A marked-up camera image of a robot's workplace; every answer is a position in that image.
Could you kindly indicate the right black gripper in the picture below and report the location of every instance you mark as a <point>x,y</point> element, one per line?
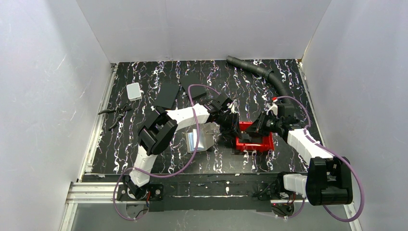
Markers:
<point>261,124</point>

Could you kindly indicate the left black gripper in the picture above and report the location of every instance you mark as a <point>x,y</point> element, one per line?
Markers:
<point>232,126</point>

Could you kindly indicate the red plastic bin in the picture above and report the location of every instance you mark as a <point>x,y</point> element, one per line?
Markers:
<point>261,144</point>

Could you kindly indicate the grey leather card holder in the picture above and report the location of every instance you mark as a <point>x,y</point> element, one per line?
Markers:
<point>207,133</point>

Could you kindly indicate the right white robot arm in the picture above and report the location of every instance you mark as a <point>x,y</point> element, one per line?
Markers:
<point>328,179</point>

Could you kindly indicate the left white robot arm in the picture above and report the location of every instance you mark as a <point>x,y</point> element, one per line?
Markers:
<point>158,130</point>

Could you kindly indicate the black flat box right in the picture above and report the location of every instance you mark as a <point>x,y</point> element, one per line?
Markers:
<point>196,92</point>

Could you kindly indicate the black flat box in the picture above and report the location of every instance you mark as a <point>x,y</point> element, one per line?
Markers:
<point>167,95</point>
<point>196,92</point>

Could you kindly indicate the black flat box left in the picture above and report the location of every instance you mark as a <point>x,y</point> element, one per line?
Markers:
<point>167,95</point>

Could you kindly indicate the white square box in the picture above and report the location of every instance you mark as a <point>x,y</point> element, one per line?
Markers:
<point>133,92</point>

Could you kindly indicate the black pliers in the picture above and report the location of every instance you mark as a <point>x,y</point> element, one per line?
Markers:
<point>118,112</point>

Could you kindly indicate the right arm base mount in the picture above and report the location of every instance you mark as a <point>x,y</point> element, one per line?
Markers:
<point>285,210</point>

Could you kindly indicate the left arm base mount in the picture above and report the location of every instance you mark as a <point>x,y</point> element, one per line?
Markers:
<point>149,192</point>

